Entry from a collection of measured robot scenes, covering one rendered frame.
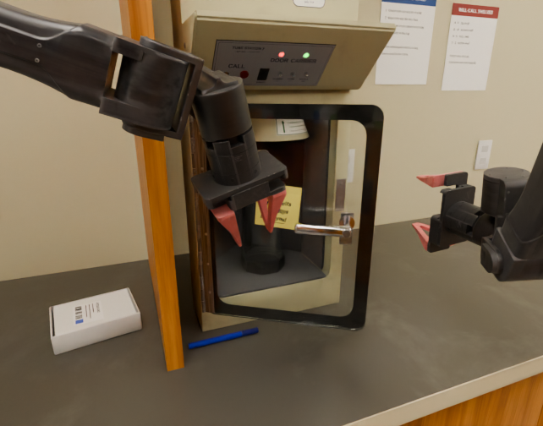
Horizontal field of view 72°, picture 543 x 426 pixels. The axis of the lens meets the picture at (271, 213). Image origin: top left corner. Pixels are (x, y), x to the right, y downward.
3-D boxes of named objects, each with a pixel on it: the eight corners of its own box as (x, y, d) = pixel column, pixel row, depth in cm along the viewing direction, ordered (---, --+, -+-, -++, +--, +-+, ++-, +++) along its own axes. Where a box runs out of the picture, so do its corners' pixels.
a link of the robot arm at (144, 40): (122, 133, 35) (144, 37, 32) (110, 103, 44) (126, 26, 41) (236, 159, 41) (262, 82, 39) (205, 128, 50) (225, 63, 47)
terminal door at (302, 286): (207, 311, 75) (194, 102, 62) (364, 330, 69) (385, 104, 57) (205, 314, 74) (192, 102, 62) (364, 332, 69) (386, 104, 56)
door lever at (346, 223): (298, 226, 65) (298, 211, 64) (353, 230, 63) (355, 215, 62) (293, 237, 60) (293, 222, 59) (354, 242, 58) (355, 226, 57)
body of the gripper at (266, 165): (194, 190, 47) (174, 135, 42) (266, 161, 49) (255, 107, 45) (210, 215, 42) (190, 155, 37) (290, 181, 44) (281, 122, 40)
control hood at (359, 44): (184, 90, 62) (179, 22, 59) (353, 89, 73) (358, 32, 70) (197, 90, 52) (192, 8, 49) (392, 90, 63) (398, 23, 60)
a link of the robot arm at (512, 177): (491, 279, 50) (562, 275, 49) (500, 199, 46) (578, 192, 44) (459, 237, 61) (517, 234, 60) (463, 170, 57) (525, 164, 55)
